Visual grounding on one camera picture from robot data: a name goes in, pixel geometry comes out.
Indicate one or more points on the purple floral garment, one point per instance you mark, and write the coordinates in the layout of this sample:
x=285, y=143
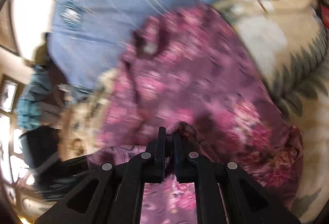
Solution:
x=189, y=71

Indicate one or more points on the beige leaf-pattern fleece blanket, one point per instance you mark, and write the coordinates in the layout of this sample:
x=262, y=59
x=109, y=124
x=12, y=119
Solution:
x=289, y=43

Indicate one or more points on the teal plaid hanging cloth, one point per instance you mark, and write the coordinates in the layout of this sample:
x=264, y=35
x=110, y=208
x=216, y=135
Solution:
x=28, y=110

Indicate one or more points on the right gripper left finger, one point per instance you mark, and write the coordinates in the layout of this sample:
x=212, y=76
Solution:
x=112, y=194

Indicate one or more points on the red labelled canister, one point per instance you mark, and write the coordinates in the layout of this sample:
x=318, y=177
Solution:
x=325, y=15

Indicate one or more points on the olive green cloth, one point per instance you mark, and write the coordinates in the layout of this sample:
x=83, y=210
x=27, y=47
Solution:
x=41, y=55

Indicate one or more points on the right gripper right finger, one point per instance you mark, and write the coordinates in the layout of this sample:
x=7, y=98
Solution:
x=225, y=193

